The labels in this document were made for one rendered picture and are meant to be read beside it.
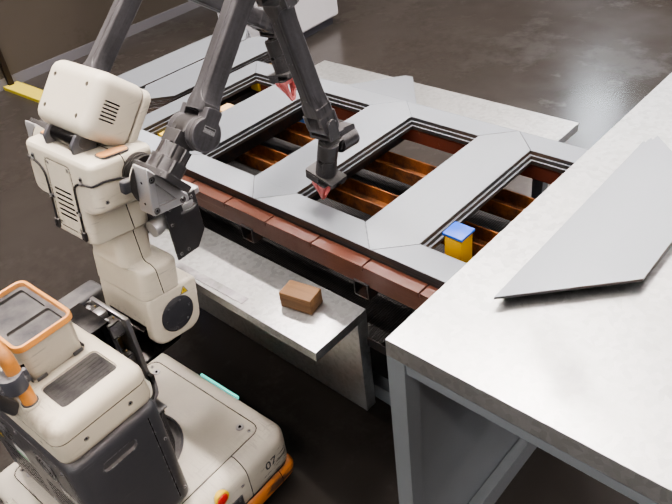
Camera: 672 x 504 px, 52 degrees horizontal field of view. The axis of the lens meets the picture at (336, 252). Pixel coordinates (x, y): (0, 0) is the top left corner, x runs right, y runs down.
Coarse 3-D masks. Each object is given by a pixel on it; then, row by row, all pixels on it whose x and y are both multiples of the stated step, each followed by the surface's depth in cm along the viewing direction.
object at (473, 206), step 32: (224, 96) 267; (160, 128) 250; (256, 128) 240; (416, 128) 231; (448, 128) 223; (352, 160) 215; (544, 160) 204; (224, 192) 211; (448, 224) 183; (384, 256) 173
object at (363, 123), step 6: (348, 120) 234; (354, 120) 234; (360, 120) 233; (366, 120) 233; (372, 120) 232; (360, 126) 230; (366, 126) 229; (372, 126) 229; (378, 126) 228; (384, 126) 228; (390, 126) 228; (396, 126) 227; (372, 132) 226; (378, 132) 225; (384, 132) 225
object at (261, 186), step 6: (258, 180) 209; (264, 180) 208; (258, 186) 206; (264, 186) 205; (270, 186) 205; (276, 186) 205; (258, 192) 203; (264, 192) 203; (270, 192) 202; (276, 192) 202; (282, 192) 202; (288, 192) 201; (294, 192) 201
